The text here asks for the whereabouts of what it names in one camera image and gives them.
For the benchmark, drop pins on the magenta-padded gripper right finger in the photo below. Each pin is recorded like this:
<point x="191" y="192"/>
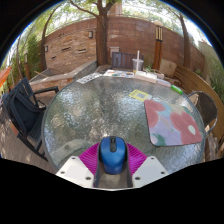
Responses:
<point x="150" y="169"/>

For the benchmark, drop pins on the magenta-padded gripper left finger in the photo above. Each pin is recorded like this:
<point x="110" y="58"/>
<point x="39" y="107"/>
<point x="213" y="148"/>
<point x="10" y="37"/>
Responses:
<point x="75" y="170"/>

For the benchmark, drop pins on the blue computer mouse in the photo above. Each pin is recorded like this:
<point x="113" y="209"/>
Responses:
<point x="113" y="155"/>

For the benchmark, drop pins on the floral pink mouse pad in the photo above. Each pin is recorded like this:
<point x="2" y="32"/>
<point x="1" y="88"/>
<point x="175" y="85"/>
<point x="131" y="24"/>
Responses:
<point x="173" y="123"/>

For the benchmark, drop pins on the dark slatted armchair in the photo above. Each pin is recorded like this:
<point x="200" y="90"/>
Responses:
<point x="25" y="115"/>

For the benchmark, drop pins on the yellow paper card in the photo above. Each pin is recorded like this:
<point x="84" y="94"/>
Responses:
<point x="140" y="95"/>

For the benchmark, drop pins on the brown wicker mesh chair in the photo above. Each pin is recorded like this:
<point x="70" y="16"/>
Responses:
<point x="206" y="108"/>

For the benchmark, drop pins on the small pale book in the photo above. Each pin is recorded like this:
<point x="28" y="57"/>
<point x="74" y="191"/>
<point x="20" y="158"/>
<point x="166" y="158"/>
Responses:
<point x="164" y="82"/>

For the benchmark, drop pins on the black and white leaflet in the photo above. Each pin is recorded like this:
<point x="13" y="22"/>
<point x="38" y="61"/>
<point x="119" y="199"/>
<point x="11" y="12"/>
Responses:
<point x="88" y="78"/>

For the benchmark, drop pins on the white book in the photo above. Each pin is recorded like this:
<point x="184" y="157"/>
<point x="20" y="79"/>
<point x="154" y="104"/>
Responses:
<point x="145" y="76"/>

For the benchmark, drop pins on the raised stone garden bed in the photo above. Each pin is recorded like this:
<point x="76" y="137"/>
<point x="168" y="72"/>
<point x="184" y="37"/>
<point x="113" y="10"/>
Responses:
<point x="63" y="76"/>

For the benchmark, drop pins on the curved wooden bench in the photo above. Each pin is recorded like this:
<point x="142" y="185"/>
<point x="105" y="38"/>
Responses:
<point x="196" y="83"/>

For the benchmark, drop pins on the colourful open magazine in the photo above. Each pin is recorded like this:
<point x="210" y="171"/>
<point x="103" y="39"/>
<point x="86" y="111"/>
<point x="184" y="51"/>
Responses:
<point x="118" y="73"/>

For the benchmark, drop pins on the pale stone block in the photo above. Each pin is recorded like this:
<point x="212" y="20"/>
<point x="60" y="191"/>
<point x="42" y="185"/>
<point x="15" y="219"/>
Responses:
<point x="167" y="67"/>

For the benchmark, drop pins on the clear plastic cup with straw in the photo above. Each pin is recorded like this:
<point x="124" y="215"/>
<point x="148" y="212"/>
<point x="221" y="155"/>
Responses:
<point x="137" y="65"/>

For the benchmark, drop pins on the dark wooden slat chair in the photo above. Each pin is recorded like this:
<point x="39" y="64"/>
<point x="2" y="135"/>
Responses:
<point x="121" y="60"/>

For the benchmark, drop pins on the thin curved tree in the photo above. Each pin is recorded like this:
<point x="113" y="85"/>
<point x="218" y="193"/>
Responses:
<point x="44" y="45"/>

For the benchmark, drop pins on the slender dark tree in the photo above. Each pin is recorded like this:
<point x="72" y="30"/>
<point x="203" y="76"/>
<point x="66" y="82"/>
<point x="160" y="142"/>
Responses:
<point x="185" y="43"/>

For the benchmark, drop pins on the thick forked tree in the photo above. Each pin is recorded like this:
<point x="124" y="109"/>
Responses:
<point x="102" y="36"/>

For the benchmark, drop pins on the wooden garden lamp post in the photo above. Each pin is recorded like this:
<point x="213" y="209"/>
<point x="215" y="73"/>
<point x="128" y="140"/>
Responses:
<point x="157" y="50"/>

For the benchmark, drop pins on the grey wall utility box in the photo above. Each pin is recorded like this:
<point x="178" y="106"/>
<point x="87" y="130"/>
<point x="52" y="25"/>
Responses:
<point x="114" y="50"/>

